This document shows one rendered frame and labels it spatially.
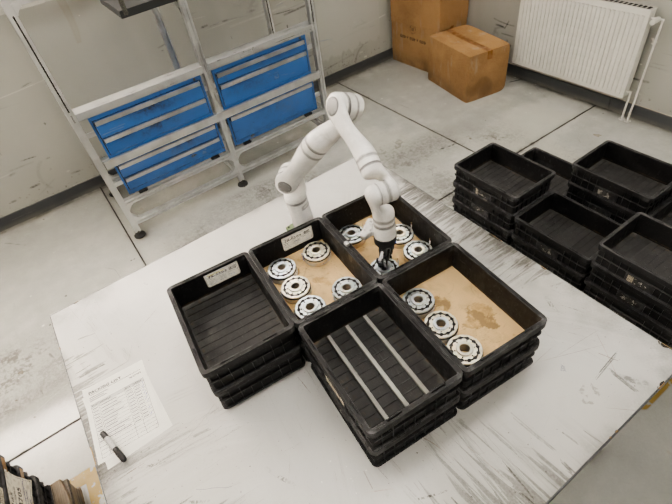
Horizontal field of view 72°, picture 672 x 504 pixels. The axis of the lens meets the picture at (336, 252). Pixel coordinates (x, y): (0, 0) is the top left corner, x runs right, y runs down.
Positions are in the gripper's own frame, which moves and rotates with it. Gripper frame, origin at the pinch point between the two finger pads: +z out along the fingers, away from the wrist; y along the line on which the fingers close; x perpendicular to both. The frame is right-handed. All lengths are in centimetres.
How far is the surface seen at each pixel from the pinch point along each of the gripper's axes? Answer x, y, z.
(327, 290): 16.6, -15.6, 2.2
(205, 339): 48, -46, 2
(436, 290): -18.7, -5.5, 2.2
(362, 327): -0.1, -26.5, 2.4
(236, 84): 150, 141, 12
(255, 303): 38.7, -27.8, 2.4
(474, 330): -33.3, -17.7, 2.2
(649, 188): -95, 113, 36
